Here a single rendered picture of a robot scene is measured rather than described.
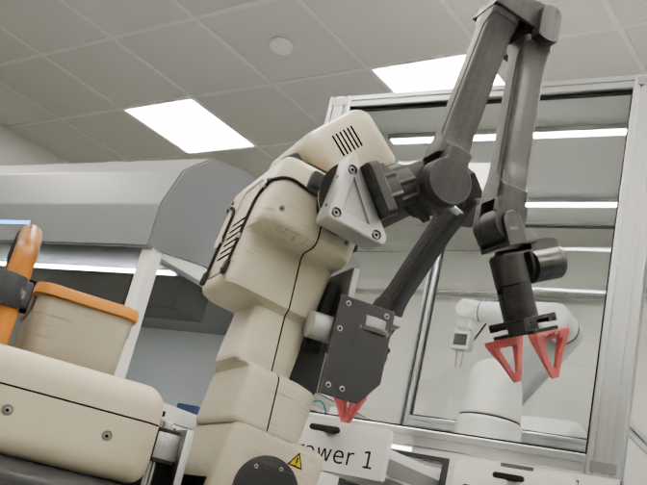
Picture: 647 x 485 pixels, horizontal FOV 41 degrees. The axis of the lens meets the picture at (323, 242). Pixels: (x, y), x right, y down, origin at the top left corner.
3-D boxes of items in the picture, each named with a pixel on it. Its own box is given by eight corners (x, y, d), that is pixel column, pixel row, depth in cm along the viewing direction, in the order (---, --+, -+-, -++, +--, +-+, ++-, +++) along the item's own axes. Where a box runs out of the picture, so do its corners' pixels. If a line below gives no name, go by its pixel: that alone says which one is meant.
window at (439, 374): (587, 454, 201) (634, 90, 231) (279, 408, 246) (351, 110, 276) (587, 455, 201) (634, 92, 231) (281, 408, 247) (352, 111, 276)
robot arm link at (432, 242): (445, 173, 198) (477, 199, 192) (460, 178, 203) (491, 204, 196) (349, 320, 212) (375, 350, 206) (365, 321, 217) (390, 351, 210)
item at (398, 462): (378, 474, 187) (384, 446, 189) (280, 456, 201) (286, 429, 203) (448, 502, 219) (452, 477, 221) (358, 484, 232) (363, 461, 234)
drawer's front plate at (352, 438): (380, 481, 184) (391, 429, 188) (268, 460, 200) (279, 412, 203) (384, 482, 186) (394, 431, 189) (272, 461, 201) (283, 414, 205)
